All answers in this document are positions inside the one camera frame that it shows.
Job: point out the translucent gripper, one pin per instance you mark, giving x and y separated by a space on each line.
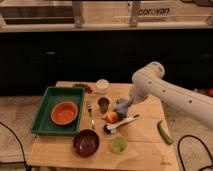
135 100

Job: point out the grey blue towel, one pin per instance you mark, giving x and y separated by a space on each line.
121 107

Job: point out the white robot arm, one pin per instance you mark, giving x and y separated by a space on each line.
149 81

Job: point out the purple bowl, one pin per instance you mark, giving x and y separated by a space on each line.
86 143

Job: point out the orange bowl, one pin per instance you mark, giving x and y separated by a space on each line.
64 113

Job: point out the peach apple fruit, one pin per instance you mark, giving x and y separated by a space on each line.
111 117

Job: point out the dark metal cup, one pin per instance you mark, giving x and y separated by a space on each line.
103 104

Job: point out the white cup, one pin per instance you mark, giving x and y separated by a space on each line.
102 86

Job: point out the silver fork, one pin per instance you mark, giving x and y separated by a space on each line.
89 108

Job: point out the green plastic cup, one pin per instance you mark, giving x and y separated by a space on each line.
118 145

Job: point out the red grape bunch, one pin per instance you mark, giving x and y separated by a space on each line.
87 88

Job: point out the green plastic tray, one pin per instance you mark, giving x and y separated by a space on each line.
43 124

